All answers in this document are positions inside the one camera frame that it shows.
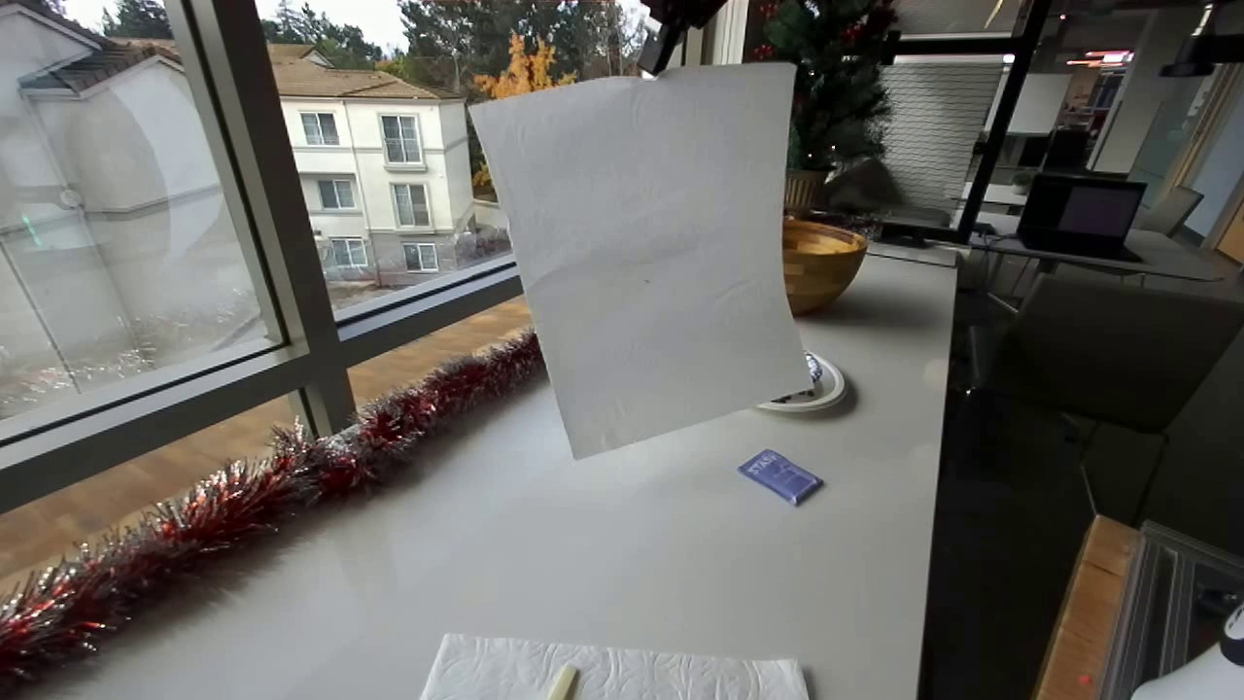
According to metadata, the wooden stand edge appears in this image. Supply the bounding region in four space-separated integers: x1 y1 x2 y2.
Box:
1029 512 1145 700

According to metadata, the grey window frame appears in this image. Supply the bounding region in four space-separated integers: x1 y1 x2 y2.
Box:
0 0 527 519

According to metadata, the aluminium rail frame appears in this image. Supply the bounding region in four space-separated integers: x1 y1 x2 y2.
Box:
1101 520 1244 700

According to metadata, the green christmas tree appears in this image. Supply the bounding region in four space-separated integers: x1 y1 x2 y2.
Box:
747 0 900 217

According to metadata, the small blue card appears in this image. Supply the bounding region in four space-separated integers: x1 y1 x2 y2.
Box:
735 445 829 510

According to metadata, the blue patterned bowl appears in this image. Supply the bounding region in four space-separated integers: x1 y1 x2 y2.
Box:
773 349 841 405

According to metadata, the white round plate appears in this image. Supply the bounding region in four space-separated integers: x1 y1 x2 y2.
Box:
751 347 850 422

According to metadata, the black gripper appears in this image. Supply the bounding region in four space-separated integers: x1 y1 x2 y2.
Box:
636 0 735 80

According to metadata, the dark laptop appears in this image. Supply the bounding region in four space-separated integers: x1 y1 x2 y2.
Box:
1013 166 1150 265

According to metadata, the red silver tinsel garland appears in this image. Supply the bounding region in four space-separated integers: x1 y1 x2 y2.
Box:
0 328 548 690

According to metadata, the small wooden spoon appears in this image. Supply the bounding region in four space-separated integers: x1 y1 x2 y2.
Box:
538 660 584 700

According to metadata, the white flat paper napkin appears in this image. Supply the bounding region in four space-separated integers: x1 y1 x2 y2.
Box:
411 629 815 700

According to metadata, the round bamboo container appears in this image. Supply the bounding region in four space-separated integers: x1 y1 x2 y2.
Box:
777 214 873 318

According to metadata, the white paper napkin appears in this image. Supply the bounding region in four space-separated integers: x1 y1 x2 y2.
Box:
466 59 819 463
411 629 815 700

